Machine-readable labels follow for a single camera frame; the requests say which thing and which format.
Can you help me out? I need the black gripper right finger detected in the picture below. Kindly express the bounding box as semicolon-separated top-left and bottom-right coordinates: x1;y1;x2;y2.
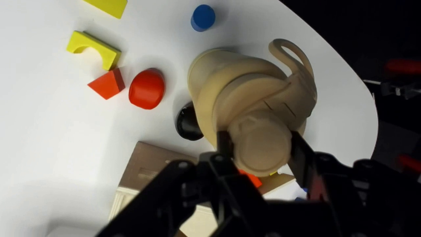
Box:
289;129;421;237

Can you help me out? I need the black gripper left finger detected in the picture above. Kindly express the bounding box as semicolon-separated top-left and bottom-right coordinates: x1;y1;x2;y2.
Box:
96;129;274;237

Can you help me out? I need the tan bottle with loop lid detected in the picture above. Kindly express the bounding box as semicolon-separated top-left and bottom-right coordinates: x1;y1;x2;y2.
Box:
187;37;319;178

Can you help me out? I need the orange block in tray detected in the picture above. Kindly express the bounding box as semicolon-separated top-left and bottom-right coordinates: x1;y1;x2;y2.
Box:
239;168;265;189

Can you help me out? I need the small wooden tray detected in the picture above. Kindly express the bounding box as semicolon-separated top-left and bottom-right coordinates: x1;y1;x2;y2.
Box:
257;171;296;195

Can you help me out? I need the black round object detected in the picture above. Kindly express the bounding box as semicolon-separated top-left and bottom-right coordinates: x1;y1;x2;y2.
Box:
175;100;206;142

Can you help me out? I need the red rounded wooden block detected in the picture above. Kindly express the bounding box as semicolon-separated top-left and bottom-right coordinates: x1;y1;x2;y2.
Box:
128;67;167;112

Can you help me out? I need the orange triangular wooden block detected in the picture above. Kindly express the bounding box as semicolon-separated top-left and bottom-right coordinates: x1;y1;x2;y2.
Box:
87;67;127;101

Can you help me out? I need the yellow arch wooden block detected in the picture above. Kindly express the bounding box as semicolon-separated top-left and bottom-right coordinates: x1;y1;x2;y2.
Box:
66;29;123;72

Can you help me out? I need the blue cylinder wooden block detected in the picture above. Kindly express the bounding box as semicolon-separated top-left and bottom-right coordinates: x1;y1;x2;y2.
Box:
190;2;217;33

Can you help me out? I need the yellow rectangular wooden block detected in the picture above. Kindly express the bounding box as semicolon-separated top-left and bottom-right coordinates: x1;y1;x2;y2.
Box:
82;0;131;20

